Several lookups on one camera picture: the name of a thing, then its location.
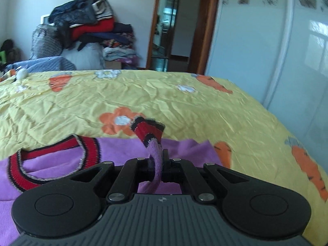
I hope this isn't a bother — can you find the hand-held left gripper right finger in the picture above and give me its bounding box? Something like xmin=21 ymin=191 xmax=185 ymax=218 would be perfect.
xmin=163 ymin=149 xmax=247 ymax=203

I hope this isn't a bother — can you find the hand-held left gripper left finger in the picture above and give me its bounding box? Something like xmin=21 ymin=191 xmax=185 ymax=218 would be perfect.
xmin=70 ymin=157 xmax=155 ymax=207

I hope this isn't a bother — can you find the purple sweater with red trim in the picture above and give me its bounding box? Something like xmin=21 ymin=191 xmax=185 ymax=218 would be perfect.
xmin=0 ymin=116 xmax=224 ymax=246

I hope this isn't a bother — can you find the pile of folded clothes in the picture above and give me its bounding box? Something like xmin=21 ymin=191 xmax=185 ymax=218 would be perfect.
xmin=48 ymin=0 xmax=141 ymax=70

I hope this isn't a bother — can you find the yellow floral bedspread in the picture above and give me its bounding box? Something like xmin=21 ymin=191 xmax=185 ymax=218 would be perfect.
xmin=0 ymin=69 xmax=328 ymax=246

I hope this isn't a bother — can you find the cardboard box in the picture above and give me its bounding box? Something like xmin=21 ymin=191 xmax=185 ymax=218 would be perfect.
xmin=104 ymin=61 xmax=122 ymax=70

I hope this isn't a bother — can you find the white bedding bundle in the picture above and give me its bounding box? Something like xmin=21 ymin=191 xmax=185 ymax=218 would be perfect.
xmin=61 ymin=42 xmax=106 ymax=70

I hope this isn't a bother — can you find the blue quilt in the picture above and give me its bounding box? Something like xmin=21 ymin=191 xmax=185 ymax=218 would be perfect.
xmin=5 ymin=56 xmax=77 ymax=74

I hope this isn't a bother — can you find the wooden framed mirror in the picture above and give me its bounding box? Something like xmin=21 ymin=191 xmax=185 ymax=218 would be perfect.
xmin=146 ymin=0 xmax=222 ymax=75

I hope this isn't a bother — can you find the white wardrobe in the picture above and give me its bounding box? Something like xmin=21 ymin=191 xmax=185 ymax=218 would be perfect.
xmin=205 ymin=0 xmax=328 ymax=182

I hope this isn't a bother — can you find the glass display cabinet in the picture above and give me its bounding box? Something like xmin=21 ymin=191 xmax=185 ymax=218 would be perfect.
xmin=151 ymin=0 xmax=183 ymax=72

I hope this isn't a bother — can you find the dark bag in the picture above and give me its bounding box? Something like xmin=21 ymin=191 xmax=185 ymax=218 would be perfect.
xmin=0 ymin=39 xmax=21 ymax=67

